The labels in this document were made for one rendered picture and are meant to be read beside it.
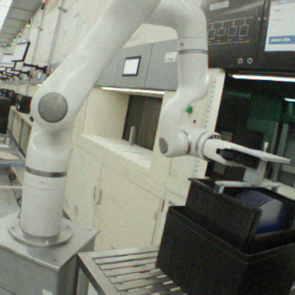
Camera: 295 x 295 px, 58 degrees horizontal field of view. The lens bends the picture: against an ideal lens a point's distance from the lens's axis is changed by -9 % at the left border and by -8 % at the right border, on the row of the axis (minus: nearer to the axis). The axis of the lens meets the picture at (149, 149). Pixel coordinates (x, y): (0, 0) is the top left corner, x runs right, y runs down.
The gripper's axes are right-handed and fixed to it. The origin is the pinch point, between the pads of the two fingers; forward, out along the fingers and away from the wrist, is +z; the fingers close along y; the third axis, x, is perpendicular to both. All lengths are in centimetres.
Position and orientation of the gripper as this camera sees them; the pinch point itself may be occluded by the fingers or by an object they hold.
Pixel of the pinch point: (257, 161)
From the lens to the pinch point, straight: 71.6
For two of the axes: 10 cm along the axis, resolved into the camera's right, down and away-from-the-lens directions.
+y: -8.4, -1.0, -5.4
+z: 5.1, 2.1, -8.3
